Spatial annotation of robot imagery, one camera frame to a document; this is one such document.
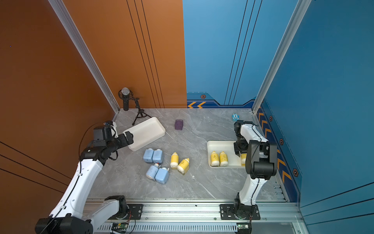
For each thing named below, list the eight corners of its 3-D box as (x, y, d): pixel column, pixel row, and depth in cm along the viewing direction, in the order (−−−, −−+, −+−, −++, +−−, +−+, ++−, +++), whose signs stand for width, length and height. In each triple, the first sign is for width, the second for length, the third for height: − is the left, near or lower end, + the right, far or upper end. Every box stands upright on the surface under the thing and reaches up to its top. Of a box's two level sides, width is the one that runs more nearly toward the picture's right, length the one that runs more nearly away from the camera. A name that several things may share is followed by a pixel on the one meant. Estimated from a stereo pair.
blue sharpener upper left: (145, 164, 92) (142, 159, 86) (147, 154, 97) (145, 148, 91) (154, 164, 92) (151, 159, 86) (155, 154, 97) (153, 148, 91)
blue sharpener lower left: (148, 179, 85) (144, 174, 80) (155, 166, 90) (152, 161, 85) (155, 182, 84) (152, 177, 79) (161, 169, 89) (159, 164, 83)
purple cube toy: (175, 130, 109) (174, 125, 105) (175, 124, 113) (174, 119, 109) (183, 130, 109) (182, 125, 105) (183, 124, 113) (183, 119, 109)
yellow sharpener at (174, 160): (171, 170, 89) (169, 165, 84) (172, 157, 94) (171, 152, 89) (178, 170, 89) (177, 165, 84) (179, 157, 94) (178, 152, 89)
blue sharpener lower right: (156, 182, 85) (154, 178, 79) (161, 169, 89) (159, 165, 84) (165, 184, 84) (163, 181, 78) (170, 172, 88) (168, 168, 83)
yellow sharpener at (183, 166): (177, 171, 89) (176, 166, 83) (186, 161, 93) (185, 156, 87) (183, 176, 87) (183, 171, 81) (191, 165, 91) (191, 160, 85)
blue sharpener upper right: (154, 165, 91) (151, 160, 85) (156, 154, 96) (153, 148, 90) (162, 165, 91) (160, 160, 85) (163, 154, 96) (161, 148, 90)
